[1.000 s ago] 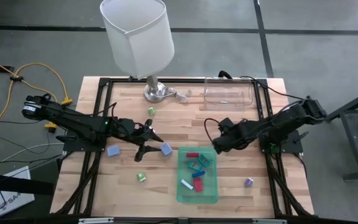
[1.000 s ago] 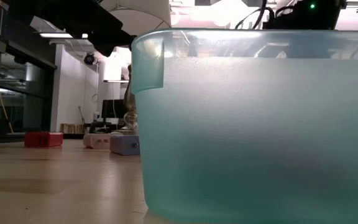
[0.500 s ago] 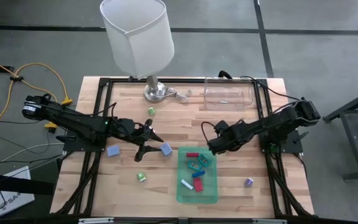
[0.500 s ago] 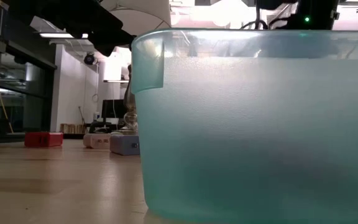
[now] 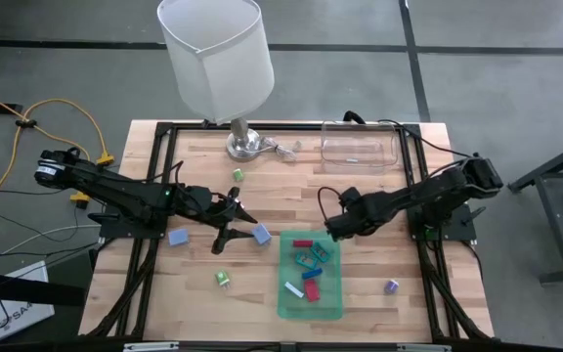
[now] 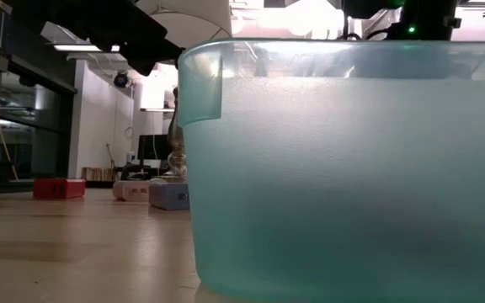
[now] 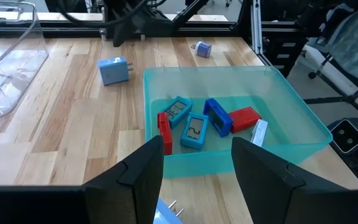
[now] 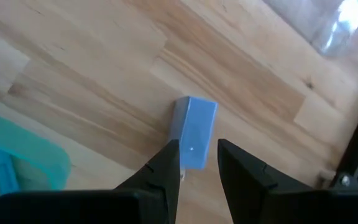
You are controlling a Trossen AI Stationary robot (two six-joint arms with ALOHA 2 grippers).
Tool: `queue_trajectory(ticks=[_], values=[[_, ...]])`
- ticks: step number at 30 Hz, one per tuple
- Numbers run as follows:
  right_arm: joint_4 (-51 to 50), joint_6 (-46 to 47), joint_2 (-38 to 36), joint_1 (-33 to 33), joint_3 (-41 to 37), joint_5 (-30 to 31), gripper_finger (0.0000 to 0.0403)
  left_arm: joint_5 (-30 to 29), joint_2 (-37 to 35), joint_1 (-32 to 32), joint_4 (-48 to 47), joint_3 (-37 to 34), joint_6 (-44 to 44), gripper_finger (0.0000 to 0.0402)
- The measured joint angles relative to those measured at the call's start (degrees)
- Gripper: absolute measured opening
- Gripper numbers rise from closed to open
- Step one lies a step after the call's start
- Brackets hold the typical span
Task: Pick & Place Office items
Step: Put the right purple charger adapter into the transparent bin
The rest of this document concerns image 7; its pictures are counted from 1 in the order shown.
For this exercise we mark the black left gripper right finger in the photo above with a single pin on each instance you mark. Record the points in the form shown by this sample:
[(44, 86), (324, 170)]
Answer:
[(275, 193)]

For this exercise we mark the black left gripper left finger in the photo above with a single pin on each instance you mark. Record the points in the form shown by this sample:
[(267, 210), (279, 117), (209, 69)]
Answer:
[(120, 199)]

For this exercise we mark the light blue wall charger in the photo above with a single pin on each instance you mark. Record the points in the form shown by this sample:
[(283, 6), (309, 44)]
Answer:
[(165, 217), (113, 73)]

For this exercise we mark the white digital timer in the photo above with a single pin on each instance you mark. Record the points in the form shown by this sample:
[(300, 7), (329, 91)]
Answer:
[(259, 132)]

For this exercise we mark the red digital timer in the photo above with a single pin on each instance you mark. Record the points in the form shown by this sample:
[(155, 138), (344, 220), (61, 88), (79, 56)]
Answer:
[(166, 133), (244, 119)]

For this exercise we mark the blue digital timer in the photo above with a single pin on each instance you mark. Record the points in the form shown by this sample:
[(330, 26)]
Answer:
[(224, 123)]

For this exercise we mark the teal digital timer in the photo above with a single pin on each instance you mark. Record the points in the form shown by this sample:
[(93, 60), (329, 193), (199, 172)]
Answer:
[(194, 130), (176, 111)]

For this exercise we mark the purple wall charger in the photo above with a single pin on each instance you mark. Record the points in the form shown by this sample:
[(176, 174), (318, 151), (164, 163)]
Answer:
[(204, 49)]

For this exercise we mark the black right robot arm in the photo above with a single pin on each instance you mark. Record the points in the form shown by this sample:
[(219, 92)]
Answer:
[(148, 21)]

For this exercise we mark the office chair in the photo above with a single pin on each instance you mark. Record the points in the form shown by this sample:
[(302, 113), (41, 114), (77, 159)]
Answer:
[(353, 46)]

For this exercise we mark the green translucent plastic bin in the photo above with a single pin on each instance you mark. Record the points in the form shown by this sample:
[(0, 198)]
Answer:
[(197, 165)]

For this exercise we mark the black drawer cabinet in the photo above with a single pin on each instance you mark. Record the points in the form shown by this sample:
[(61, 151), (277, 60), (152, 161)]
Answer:
[(281, 46)]

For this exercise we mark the clear plastic bin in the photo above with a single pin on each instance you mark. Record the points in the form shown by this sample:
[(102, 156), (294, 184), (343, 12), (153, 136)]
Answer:
[(11, 77)]

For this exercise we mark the black exterior camera box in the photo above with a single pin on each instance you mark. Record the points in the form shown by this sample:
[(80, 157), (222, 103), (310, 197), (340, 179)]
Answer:
[(348, 137)]

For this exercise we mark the silver aluminium post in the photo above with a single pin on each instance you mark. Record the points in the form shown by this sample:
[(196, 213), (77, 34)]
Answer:
[(255, 25)]

